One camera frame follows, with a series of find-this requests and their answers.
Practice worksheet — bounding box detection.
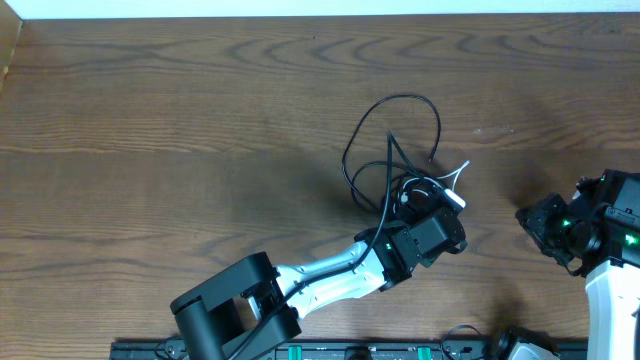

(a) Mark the white USB cable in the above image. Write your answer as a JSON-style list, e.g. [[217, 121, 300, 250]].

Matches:
[[399, 159, 471, 206]]

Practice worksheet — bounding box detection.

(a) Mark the black USB cable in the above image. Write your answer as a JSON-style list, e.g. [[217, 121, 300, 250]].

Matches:
[[341, 93, 443, 214]]

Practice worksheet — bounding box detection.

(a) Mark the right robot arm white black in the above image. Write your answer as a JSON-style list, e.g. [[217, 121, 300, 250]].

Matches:
[[515, 169, 639, 359]]

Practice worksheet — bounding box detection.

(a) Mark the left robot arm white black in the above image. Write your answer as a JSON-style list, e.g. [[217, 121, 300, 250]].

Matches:
[[170, 189, 466, 359]]

